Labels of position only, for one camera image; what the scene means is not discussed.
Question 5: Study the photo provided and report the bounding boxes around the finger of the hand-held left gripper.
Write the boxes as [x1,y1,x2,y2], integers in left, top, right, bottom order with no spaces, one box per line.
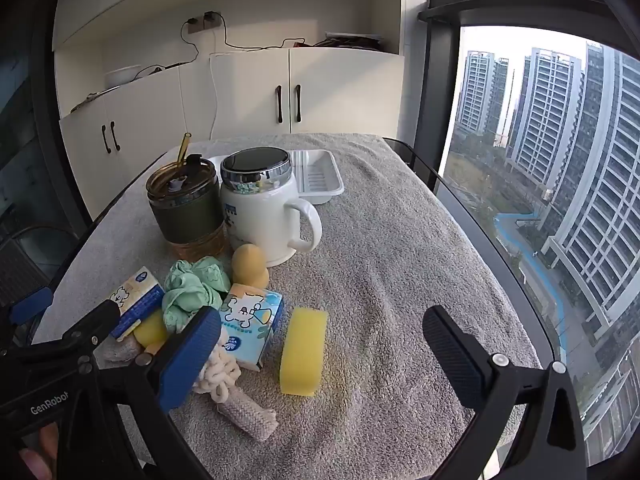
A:
[0,286,55,356]
[20,301,122,376]

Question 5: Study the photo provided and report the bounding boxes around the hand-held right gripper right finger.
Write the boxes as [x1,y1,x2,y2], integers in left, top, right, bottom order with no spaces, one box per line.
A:
[422,305,587,480]

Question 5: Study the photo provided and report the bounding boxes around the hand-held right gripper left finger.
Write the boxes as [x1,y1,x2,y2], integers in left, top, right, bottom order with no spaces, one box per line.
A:
[56,305,222,480]

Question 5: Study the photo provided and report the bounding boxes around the cream knitted scrunchie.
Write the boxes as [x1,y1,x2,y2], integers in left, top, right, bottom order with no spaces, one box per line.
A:
[192,327,242,403]

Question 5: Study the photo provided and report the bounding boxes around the yellow sponge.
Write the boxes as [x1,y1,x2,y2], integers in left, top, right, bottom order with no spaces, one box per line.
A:
[132,308,170,348]
[279,307,330,397]

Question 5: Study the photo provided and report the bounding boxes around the green cloth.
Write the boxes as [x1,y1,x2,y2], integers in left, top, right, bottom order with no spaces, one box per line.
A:
[161,256,232,335]

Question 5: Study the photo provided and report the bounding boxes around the grey knitted cloth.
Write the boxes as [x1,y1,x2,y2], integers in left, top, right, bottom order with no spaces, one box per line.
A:
[94,337,278,443]

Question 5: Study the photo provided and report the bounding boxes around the beige egg-shaped makeup sponge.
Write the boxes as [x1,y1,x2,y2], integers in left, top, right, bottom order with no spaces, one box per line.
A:
[231,244,270,288]

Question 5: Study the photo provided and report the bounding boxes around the white ribbed plastic tray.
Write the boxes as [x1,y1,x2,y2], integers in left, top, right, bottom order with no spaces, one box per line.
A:
[206,149,346,206]

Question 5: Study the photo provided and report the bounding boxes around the person's left hand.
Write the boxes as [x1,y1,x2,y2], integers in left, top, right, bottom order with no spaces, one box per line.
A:
[17,422,60,480]

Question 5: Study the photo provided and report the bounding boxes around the tissue packet with bear print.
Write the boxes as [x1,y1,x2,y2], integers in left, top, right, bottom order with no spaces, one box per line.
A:
[107,266,166,341]
[217,283,285,372]

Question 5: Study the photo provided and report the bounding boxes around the dark wicker chair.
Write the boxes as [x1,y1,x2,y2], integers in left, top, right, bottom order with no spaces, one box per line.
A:
[0,225,81,306]

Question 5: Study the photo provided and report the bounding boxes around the green glass tumbler with straw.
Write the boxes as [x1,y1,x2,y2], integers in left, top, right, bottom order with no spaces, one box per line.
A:
[146,132,226,263]

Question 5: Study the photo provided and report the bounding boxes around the white mug with chrome lid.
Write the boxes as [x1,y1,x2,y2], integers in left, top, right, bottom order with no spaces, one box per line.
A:
[220,147,323,268]

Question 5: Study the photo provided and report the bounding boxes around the dark flat tray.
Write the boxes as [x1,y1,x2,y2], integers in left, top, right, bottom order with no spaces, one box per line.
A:
[70,85,123,113]

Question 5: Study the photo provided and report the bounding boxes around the white bowl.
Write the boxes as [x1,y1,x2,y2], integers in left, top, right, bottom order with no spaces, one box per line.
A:
[104,65,143,88]

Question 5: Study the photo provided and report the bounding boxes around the apartment towers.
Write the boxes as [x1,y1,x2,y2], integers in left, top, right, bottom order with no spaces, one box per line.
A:
[455,42,640,341]

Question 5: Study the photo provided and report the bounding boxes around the pile of dark flat items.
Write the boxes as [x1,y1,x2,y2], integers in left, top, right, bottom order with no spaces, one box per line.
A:
[292,32,385,52]

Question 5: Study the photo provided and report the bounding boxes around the white cable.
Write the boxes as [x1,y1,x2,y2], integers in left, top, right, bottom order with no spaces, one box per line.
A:
[207,52,222,138]

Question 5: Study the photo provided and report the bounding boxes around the black window frame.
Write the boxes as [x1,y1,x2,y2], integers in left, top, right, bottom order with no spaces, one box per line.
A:
[410,0,463,196]

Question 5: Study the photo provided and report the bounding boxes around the white wall cabinet unit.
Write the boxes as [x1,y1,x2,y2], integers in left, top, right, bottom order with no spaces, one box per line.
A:
[52,0,407,221]

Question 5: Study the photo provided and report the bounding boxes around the black cable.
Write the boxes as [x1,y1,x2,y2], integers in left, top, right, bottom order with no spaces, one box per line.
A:
[219,12,307,52]
[134,19,201,81]

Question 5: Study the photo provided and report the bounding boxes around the wall power outlet with plugs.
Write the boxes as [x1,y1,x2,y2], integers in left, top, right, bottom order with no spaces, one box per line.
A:
[186,10,223,35]

